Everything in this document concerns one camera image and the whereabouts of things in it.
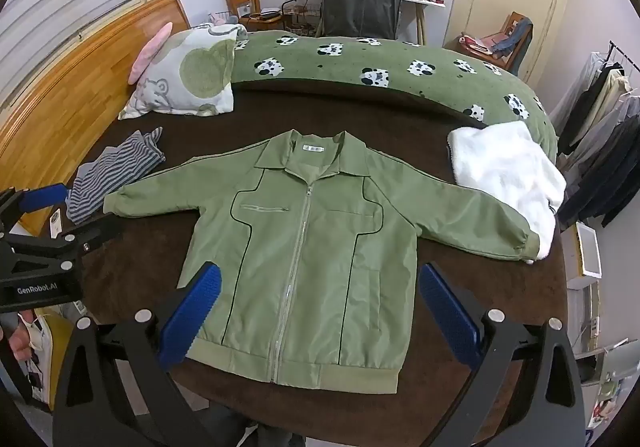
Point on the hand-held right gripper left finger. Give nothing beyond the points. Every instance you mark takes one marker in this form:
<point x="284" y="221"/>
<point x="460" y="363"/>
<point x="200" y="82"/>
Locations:
<point x="192" y="322"/>

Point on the dark office chair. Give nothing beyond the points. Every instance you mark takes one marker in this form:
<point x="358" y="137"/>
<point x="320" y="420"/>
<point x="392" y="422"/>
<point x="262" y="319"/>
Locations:
<point x="360" y="2"/>

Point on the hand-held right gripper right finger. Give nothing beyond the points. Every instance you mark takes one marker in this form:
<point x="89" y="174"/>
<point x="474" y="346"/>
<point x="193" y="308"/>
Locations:
<point x="447" y="319"/>

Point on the row of hanging clothes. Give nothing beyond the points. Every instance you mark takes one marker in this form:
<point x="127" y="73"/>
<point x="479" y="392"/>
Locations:
<point x="600" y="137"/>

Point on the pink cloth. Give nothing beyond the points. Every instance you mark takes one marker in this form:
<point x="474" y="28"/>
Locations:
<point x="475" y="44"/>

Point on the pink plush cushion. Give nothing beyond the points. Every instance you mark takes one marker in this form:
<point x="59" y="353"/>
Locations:
<point x="150" y="52"/>

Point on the yellow bag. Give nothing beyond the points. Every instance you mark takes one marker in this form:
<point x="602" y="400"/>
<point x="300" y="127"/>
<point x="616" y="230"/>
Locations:
<point x="55" y="352"/>

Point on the black clothes rack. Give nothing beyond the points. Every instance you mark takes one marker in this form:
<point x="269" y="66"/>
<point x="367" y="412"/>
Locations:
<point x="622" y="57"/>

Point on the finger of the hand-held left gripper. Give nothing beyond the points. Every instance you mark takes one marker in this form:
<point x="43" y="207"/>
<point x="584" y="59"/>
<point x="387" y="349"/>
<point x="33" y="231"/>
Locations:
<point x="95" y="234"/>
<point x="45" y="197"/>

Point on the green jacket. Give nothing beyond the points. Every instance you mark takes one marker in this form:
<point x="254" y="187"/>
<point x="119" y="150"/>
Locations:
<point x="320" y="277"/>

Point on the wooden headboard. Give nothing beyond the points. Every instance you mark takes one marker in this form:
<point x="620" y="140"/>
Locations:
<point x="75" y="77"/>

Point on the white fleece garment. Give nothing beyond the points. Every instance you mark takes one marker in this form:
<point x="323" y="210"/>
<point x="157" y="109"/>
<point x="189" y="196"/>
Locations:
<point x="500" y="162"/>

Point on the white foam box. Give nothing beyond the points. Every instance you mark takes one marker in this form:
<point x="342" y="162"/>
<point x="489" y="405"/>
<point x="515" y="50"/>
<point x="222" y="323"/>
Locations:
<point x="589" y="249"/>

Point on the blue jeans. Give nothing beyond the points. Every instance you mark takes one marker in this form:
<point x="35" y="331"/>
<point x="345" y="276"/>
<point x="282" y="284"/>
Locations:
<point x="515" y="34"/>

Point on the grey striped cloth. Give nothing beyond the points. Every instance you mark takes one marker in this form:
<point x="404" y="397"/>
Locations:
<point x="110" y="167"/>

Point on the person's left hand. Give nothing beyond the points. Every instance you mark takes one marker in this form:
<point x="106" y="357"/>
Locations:
<point x="20" y="337"/>

